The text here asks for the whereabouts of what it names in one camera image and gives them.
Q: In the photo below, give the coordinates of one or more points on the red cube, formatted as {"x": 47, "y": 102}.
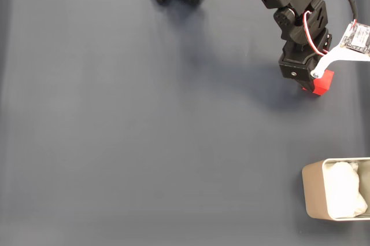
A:
{"x": 323, "y": 84}

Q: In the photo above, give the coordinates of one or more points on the beige metal tin box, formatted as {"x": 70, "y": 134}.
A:
{"x": 313, "y": 191}

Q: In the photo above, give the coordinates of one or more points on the dark blue table mat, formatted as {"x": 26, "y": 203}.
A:
{"x": 144, "y": 113}

